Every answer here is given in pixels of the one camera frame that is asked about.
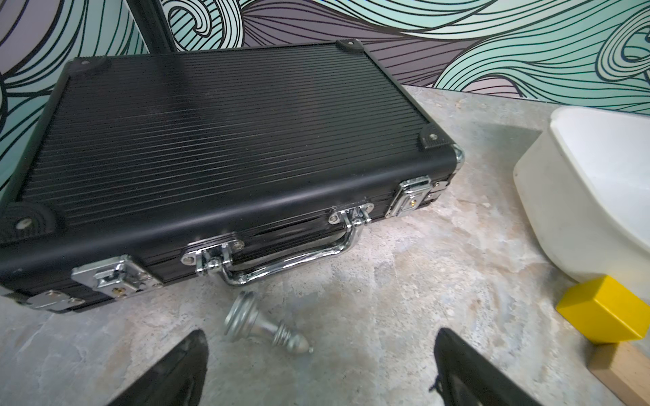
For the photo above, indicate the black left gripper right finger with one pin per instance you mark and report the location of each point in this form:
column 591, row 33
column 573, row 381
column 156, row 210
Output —
column 465, row 377

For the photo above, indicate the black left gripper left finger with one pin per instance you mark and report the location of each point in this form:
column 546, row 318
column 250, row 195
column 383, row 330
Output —
column 177, row 379

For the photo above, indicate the yellow cube block near tub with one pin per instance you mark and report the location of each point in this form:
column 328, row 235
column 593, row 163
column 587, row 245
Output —
column 604, row 311

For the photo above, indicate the natural wood rectangular block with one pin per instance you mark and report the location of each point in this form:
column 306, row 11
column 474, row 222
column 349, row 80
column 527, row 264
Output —
column 624, row 370

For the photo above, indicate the white plastic tub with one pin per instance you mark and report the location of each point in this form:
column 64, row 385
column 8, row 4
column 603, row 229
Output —
column 584, row 185

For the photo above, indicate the black aluminium carrying case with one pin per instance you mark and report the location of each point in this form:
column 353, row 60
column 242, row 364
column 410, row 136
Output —
column 148, row 170

